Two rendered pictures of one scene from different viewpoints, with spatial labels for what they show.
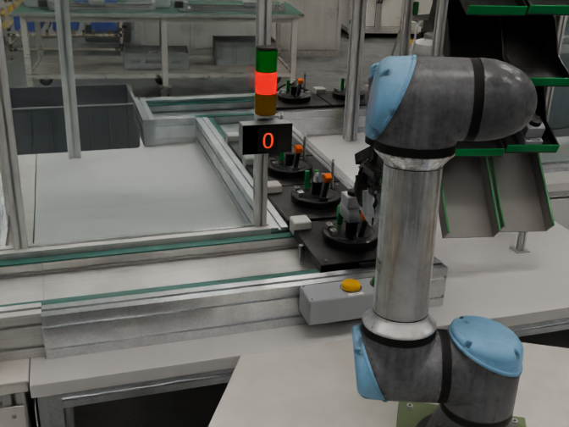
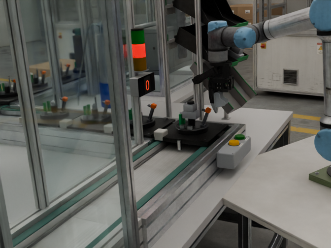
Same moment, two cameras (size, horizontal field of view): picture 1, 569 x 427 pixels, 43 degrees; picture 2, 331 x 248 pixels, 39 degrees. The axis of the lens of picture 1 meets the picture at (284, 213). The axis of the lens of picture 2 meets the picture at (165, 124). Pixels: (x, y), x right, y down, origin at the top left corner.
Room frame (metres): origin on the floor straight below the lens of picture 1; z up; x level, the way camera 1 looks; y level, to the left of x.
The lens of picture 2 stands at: (0.34, 1.21, 1.59)
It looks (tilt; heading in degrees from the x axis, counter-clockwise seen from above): 18 degrees down; 316
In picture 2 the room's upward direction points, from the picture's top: 4 degrees counter-clockwise
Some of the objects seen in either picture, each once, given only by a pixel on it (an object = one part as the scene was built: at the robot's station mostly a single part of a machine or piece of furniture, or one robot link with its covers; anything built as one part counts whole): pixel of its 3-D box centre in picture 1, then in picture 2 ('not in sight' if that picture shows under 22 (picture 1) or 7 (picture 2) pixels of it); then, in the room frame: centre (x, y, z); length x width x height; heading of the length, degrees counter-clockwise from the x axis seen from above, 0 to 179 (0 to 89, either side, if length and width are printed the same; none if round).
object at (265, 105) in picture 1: (265, 102); (139, 63); (1.65, 0.05, 1.28); 0.05 x 0.05 x 0.05
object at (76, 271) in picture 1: (228, 268); (154, 169); (1.53, 0.13, 0.91); 0.84 x 0.28 x 0.10; 108
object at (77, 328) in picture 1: (257, 302); (200, 171); (1.36, 0.05, 0.91); 0.89 x 0.06 x 0.11; 108
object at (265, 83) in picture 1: (266, 81); (138, 50); (1.65, 0.05, 1.33); 0.05 x 0.05 x 0.05
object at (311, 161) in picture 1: (290, 157); not in sight; (2.07, -0.01, 1.01); 0.24 x 0.24 x 0.13; 18
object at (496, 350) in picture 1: (477, 365); not in sight; (0.96, -0.32, 1.05); 0.13 x 0.12 x 0.14; 88
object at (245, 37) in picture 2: not in sight; (241, 37); (1.37, -0.22, 1.36); 0.11 x 0.11 x 0.08; 88
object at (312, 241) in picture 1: (350, 241); (192, 132); (1.59, -0.16, 0.96); 0.24 x 0.24 x 0.02; 18
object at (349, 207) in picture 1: (350, 202); (188, 109); (1.60, -0.16, 1.06); 0.08 x 0.04 x 0.07; 18
